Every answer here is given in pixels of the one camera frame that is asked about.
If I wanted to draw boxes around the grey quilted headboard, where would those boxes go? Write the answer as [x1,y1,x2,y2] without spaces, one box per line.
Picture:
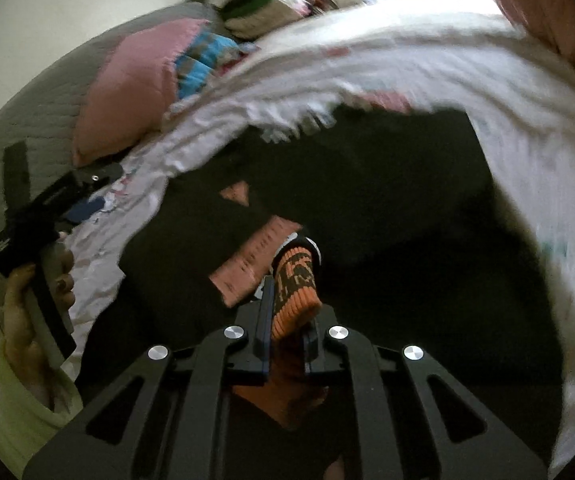
[0,1,220,307]

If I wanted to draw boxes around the person left hand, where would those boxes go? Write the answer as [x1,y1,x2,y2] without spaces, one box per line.
[1,246,78,411]

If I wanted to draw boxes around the stack of folded clothes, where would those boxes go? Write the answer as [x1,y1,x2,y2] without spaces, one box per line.
[219,0,316,40]

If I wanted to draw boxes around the strawberry print bed sheet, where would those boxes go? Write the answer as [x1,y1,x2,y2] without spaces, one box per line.
[70,0,575,477]

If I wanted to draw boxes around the green sleeve left forearm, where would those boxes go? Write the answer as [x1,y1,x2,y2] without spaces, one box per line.
[0,346,83,479]

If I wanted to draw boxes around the black orange small garment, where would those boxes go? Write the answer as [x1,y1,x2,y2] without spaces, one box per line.
[76,105,563,460]

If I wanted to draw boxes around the blue striped pillow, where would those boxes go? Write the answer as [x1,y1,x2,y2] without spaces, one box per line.
[173,30,240,101]

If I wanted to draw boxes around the pink quilted pillow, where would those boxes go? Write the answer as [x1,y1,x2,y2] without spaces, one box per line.
[72,18,207,167]

